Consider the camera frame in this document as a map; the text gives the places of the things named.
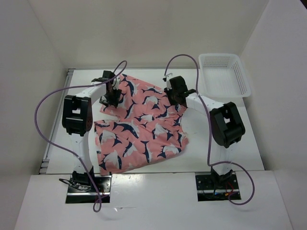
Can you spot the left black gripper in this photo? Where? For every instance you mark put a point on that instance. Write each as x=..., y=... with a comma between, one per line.
x=114, y=101

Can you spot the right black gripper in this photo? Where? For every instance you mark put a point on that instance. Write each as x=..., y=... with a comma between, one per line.
x=168, y=90

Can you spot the pink shark print shorts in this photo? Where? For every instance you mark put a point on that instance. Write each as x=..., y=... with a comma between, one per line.
x=147, y=128

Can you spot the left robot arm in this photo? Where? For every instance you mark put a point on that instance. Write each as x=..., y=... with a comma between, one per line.
x=77, y=119

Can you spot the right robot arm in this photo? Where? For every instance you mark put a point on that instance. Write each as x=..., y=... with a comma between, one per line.
x=226, y=127

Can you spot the white plastic basket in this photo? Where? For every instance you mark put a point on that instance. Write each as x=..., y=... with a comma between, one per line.
x=223, y=76

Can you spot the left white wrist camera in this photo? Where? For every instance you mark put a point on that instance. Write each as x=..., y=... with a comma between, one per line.
x=116, y=82

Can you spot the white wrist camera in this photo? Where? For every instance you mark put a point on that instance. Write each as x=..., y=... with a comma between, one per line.
x=167, y=77
x=116, y=82

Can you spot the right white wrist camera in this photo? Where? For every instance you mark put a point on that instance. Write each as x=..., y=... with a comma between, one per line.
x=167, y=77

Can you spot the aluminium table edge rail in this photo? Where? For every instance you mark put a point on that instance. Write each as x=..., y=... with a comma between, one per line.
x=45, y=160

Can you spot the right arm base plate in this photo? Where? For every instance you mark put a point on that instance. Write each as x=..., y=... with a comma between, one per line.
x=208, y=191

